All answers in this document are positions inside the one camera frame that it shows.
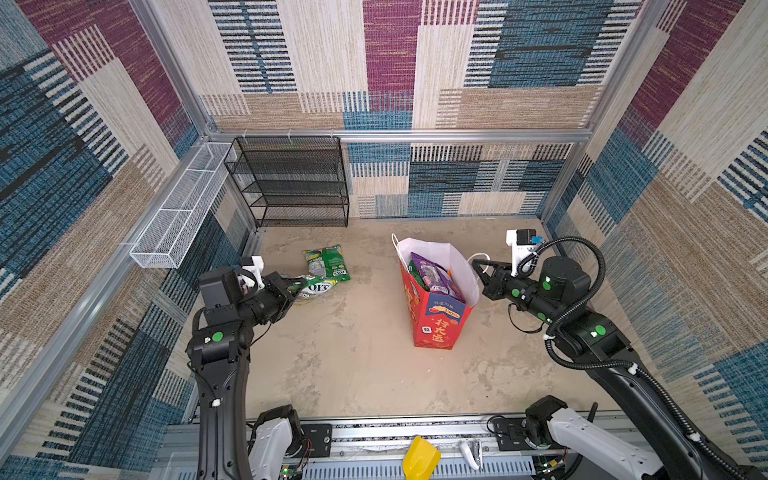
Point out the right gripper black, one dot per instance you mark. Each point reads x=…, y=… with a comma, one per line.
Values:
x=496, y=280

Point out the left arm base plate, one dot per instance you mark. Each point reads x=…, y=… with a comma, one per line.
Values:
x=315, y=442

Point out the white wire mesh basket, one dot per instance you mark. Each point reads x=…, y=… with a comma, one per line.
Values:
x=166, y=240

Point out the green snack bag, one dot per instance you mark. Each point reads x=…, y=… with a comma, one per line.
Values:
x=327, y=262

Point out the black wire mesh shelf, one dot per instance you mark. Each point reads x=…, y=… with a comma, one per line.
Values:
x=291, y=182

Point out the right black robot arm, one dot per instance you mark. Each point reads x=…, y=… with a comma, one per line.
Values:
x=578, y=338

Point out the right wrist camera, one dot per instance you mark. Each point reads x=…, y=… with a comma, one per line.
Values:
x=524, y=244

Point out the red paper gift bag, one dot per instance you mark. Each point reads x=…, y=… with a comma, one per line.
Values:
x=437, y=320

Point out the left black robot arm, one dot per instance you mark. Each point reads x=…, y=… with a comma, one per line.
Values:
x=219, y=357

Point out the green white Fox's candy bag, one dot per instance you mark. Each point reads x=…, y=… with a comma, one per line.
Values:
x=308, y=287

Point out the purple snack bag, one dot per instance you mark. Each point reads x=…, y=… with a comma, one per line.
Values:
x=433, y=277

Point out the yellow plastic object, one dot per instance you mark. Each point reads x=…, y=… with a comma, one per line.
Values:
x=421, y=460

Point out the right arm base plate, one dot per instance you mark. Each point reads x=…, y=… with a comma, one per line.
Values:
x=509, y=432

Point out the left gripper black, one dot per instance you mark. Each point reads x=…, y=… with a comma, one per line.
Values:
x=275, y=286

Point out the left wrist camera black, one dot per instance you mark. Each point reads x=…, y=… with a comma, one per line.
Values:
x=226, y=285

